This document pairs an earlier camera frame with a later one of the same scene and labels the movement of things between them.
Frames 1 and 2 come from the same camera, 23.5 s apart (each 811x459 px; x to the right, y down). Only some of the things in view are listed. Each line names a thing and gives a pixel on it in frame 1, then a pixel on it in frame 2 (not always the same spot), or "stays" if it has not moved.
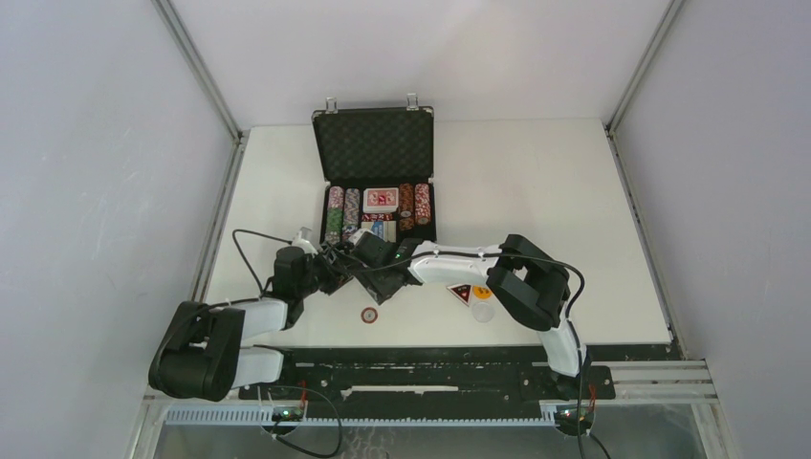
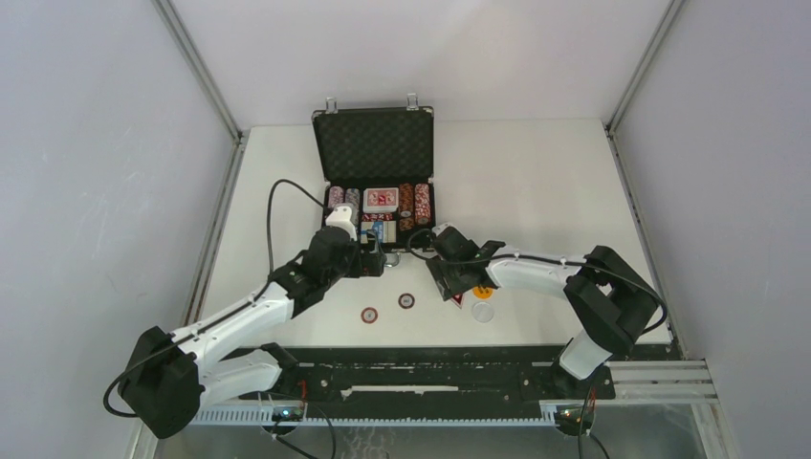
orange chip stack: [406, 207] stays
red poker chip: [369, 315] stays
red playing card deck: [381, 200] stays
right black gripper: [379, 292] → [441, 272]
